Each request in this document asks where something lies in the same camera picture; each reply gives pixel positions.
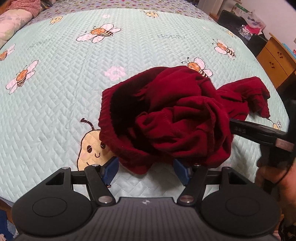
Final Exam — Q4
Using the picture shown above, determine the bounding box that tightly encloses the white plastic bag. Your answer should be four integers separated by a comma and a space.
241, 11, 266, 30

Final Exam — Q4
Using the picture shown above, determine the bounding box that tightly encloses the mint quilted bee bedspread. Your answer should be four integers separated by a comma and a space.
1, 9, 289, 202

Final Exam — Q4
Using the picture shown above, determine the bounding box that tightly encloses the person's right hand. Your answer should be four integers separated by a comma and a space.
255, 160, 295, 226

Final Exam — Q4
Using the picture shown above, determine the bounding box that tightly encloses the floral pink pillow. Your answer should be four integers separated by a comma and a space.
0, 9, 33, 48

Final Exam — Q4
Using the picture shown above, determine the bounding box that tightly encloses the dark red knit garment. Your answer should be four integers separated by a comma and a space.
98, 66, 270, 175

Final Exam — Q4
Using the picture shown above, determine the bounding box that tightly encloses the black chair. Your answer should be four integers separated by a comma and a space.
217, 10, 248, 45

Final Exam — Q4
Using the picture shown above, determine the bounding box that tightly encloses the purple dotted bed sheet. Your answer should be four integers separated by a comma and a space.
28, 0, 214, 25

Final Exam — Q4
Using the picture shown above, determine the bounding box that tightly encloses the orange wooden cabinet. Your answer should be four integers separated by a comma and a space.
256, 33, 295, 89

